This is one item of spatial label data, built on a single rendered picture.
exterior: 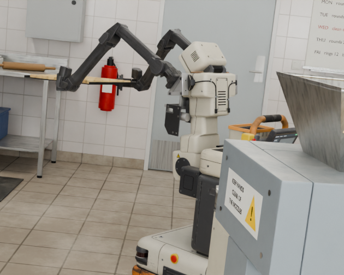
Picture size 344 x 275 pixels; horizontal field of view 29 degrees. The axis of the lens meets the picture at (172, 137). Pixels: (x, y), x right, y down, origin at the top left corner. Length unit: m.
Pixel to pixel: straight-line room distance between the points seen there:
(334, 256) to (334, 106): 0.23
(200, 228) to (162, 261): 0.29
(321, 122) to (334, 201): 0.16
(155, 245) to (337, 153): 2.41
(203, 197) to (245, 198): 2.08
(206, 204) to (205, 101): 0.55
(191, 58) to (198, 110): 0.27
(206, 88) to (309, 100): 2.21
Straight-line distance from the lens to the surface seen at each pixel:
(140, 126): 6.24
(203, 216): 3.22
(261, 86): 6.26
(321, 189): 0.99
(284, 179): 0.97
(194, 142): 3.41
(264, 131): 3.29
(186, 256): 3.30
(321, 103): 1.08
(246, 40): 6.22
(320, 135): 1.13
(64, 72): 3.78
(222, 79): 3.43
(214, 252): 2.01
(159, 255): 3.39
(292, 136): 3.28
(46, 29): 6.08
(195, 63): 3.39
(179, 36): 3.88
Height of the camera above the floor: 1.38
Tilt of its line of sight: 10 degrees down
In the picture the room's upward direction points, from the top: 6 degrees clockwise
